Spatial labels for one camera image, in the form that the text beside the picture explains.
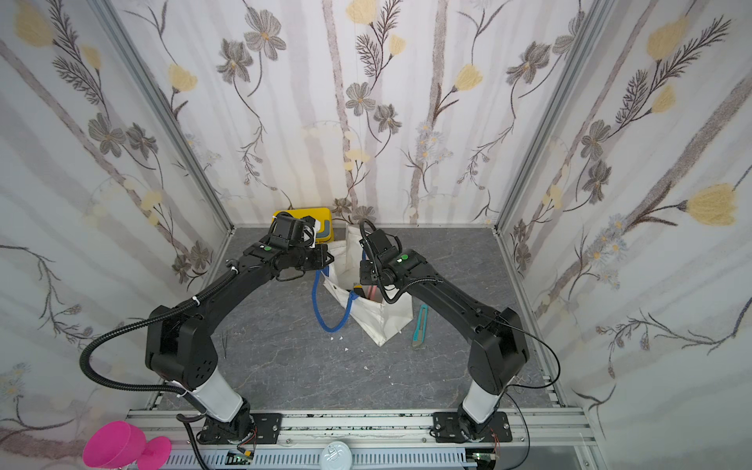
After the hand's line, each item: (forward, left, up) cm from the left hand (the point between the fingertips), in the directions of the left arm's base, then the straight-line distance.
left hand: (338, 255), depth 85 cm
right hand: (-6, -9, +1) cm, 11 cm away
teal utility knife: (-17, -24, -19) cm, 35 cm away
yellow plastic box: (+26, +9, -8) cm, 28 cm away
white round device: (-48, -1, -14) cm, 50 cm away
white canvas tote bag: (-18, -12, -5) cm, 23 cm away
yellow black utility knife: (-1, -5, -18) cm, 19 cm away
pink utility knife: (-4, -9, -16) cm, 19 cm away
